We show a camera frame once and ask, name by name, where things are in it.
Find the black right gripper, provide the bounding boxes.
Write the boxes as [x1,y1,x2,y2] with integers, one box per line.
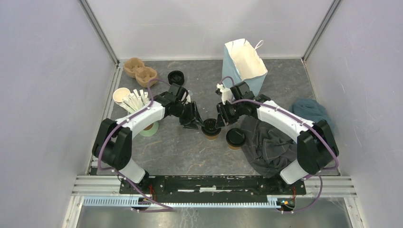
[215,100,244,129]

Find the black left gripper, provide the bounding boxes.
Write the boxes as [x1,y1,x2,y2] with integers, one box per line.
[173,101,205,131]

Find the black plastic cup lid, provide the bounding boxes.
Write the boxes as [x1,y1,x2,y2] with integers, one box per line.
[226,128,246,146]

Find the brown paper coffee cup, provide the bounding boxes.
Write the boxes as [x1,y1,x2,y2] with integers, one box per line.
[228,143,242,150]

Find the brown pulp cup carriers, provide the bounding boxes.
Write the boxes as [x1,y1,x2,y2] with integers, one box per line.
[123,57,158,87]

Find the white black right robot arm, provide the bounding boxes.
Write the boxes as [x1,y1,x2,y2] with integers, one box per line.
[215,82,339,194]

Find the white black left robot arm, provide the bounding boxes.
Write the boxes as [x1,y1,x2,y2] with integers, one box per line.
[92,84,204,194]

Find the stack of black lids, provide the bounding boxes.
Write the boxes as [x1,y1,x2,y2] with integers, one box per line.
[167,70,185,86]

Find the green cup holder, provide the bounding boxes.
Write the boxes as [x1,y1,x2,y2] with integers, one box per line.
[139,122,159,137]

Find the dark grey checked cloth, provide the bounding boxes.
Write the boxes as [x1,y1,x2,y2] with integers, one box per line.
[240,116,297,178]

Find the light blue paper bag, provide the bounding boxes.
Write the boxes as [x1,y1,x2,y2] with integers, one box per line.
[222,38,268,96]

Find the white stir sticks bundle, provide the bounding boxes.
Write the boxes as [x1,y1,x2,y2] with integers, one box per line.
[119,89,150,114]

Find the teal blue cloth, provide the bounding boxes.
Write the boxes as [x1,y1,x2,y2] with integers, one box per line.
[289,98,335,129]

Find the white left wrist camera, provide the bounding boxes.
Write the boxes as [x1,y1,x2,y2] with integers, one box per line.
[184,90,192,104]

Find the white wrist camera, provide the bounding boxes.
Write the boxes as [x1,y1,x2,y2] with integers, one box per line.
[215,84,232,104]
[184,90,192,104]

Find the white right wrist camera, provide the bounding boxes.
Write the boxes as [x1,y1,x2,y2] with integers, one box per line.
[215,84,232,104]

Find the white slotted cable duct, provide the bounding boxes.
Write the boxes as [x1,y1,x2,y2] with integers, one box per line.
[83,196,280,209]

